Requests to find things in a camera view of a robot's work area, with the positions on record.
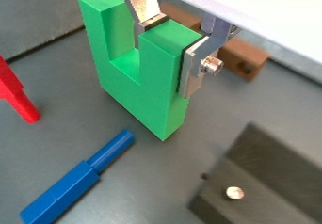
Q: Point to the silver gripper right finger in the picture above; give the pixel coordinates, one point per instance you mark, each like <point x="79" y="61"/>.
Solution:
<point x="200" y="56"/>

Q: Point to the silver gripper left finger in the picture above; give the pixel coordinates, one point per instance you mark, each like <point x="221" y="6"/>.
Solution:
<point x="147" y="15"/>

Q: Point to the green U-shaped block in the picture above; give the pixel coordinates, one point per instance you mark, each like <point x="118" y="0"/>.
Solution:
<point x="138" y="67"/>

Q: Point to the brown T-shaped block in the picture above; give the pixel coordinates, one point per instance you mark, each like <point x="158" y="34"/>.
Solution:
<point x="242" y="57"/>

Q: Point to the red peg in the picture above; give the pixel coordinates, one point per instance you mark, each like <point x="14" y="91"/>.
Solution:
<point x="12" y="92"/>

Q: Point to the blue peg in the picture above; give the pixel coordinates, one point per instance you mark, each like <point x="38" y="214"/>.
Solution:
<point x="53" y="203"/>

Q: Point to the black angle bracket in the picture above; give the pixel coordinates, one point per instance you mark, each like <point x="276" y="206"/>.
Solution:
<point x="262" y="184"/>

